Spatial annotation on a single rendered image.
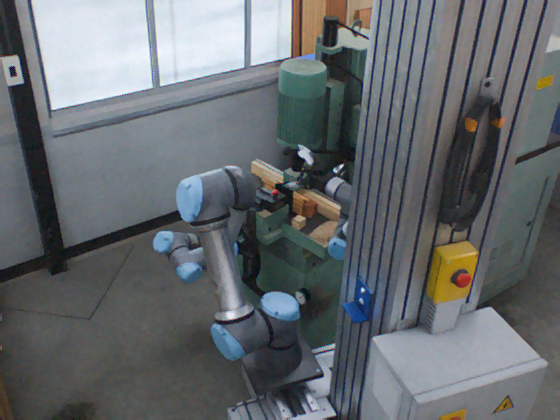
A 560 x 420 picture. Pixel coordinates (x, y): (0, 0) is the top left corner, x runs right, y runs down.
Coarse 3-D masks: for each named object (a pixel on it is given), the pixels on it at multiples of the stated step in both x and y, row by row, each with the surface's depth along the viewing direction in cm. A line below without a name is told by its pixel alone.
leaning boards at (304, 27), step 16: (304, 0) 361; (320, 0) 368; (336, 0) 379; (352, 0) 383; (368, 0) 395; (304, 16) 366; (320, 16) 372; (352, 16) 388; (368, 16) 387; (304, 32) 371; (320, 32) 377; (304, 48) 375
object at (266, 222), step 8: (288, 208) 247; (256, 216) 241; (264, 216) 239; (272, 216) 241; (280, 216) 245; (256, 224) 243; (264, 224) 240; (272, 224) 244; (280, 224) 247; (264, 232) 242
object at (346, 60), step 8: (320, 40) 242; (344, 48) 235; (336, 56) 239; (344, 56) 236; (344, 64) 237; (336, 72) 242; (344, 72) 239; (344, 80) 240; (344, 88) 242; (344, 96) 243; (344, 104) 245; (344, 112) 247; (344, 120) 250
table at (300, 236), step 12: (288, 216) 250; (312, 216) 250; (324, 216) 250; (288, 228) 245; (300, 228) 243; (312, 228) 243; (264, 240) 244; (300, 240) 243; (312, 240) 237; (312, 252) 240; (324, 252) 235
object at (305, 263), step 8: (264, 248) 263; (272, 248) 258; (280, 248) 254; (288, 248) 250; (280, 256) 256; (288, 256) 252; (296, 256) 248; (304, 256) 245; (312, 256) 247; (288, 264) 254; (296, 264) 250; (304, 264) 246; (312, 264) 250; (320, 264) 254; (304, 272) 249
